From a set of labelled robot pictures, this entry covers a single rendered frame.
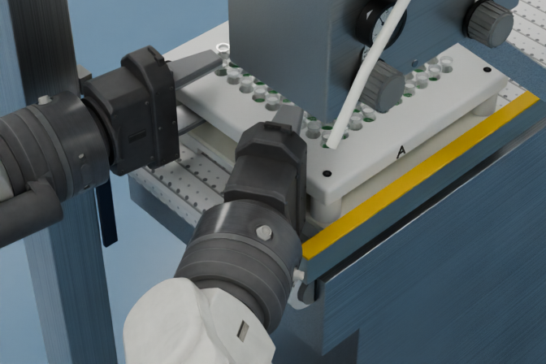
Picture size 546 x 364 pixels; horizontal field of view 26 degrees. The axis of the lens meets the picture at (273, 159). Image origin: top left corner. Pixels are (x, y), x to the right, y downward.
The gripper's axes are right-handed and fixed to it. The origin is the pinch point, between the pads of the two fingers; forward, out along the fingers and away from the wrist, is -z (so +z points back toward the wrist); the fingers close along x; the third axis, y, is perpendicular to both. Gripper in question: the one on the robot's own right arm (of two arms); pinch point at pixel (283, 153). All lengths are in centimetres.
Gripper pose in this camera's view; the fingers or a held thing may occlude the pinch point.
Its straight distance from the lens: 102.3
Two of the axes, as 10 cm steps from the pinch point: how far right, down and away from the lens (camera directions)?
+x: 0.0, 7.5, 6.7
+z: -2.6, 6.4, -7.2
